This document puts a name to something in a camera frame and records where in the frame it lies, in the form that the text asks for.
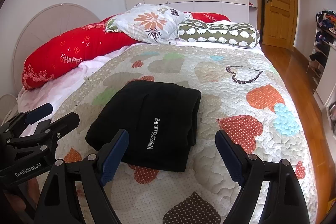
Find heart patterned quilt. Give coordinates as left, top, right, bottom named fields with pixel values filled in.
left=54, top=45, right=318, bottom=223

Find black pants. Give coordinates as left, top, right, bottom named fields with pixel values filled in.
left=85, top=80, right=202, bottom=172

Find white floral pillow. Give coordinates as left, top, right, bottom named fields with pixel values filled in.
left=105, top=5, right=193, bottom=44

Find round beige headboard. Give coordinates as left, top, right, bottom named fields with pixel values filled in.
left=11, top=3, right=100, bottom=94

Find green white bolster pillow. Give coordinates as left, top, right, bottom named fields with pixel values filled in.
left=177, top=19, right=260, bottom=48

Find pink bed sheet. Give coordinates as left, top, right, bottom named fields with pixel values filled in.
left=17, top=43, right=140, bottom=121

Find red long pillow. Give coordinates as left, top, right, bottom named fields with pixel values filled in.
left=22, top=18, right=138, bottom=90

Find wooden door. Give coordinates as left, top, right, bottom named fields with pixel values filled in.
left=252, top=0, right=299, bottom=50

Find left hand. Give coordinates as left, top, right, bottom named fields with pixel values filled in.
left=5, top=178, right=40, bottom=213

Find white cluttered shelf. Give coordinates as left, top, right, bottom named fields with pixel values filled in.
left=308, top=10, right=335, bottom=131

